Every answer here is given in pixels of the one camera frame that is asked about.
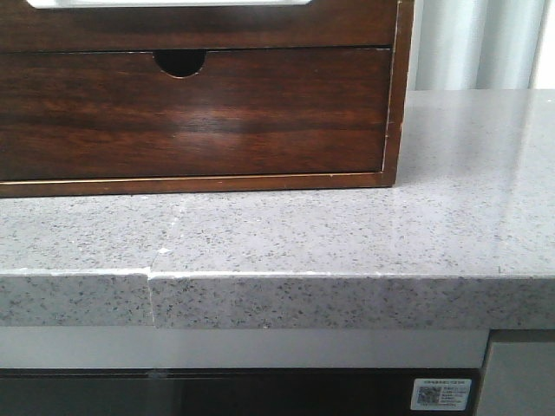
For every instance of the grey cabinet panel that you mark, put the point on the grey cabinet panel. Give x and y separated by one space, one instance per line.
518 377

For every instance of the dark wooden drawer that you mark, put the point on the dark wooden drawer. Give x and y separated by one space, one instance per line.
315 24
253 111

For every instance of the white drawer handle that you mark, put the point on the white drawer handle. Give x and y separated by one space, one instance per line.
90 4

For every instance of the dark wooden drawer cabinet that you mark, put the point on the dark wooden drawer cabinet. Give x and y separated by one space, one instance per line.
181 63

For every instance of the white QR code sticker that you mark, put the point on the white QR code sticker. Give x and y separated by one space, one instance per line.
440 394

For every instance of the black glass appliance front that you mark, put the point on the black glass appliance front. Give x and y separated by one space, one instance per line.
247 391

